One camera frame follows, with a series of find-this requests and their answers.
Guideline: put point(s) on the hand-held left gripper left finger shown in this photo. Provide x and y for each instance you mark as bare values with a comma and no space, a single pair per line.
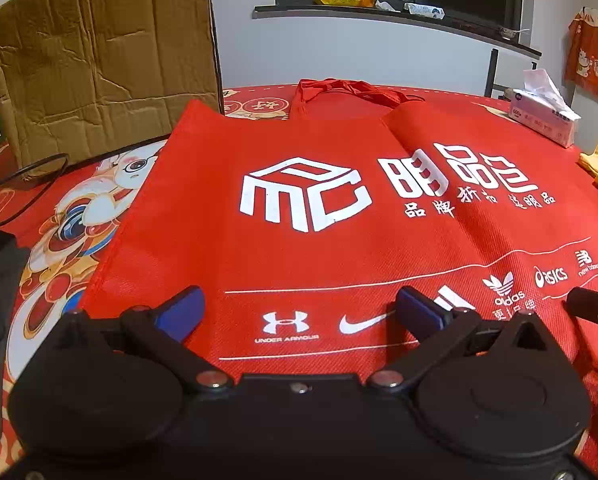
181,310

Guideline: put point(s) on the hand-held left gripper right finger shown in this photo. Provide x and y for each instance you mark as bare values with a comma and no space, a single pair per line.
419,310

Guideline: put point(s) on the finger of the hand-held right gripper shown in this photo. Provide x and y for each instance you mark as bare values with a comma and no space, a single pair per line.
594,307

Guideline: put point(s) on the red printed tote bag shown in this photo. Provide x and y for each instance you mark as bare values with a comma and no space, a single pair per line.
279,260

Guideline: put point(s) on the red printed tablecloth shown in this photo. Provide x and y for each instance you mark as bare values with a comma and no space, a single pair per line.
54,240

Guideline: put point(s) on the white tissue pack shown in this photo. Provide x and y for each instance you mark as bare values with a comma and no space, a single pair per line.
544,120

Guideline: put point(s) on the red printed hanging cloth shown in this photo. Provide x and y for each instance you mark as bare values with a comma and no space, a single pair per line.
591,60

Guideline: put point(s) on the brown cardboard box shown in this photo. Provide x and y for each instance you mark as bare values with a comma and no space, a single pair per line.
104,60

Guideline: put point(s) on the white snack packet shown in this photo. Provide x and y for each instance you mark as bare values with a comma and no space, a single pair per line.
424,10

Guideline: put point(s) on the crumpled white paper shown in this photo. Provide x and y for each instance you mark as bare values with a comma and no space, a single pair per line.
386,6

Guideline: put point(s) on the black window sill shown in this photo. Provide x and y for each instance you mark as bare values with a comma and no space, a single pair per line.
329,12

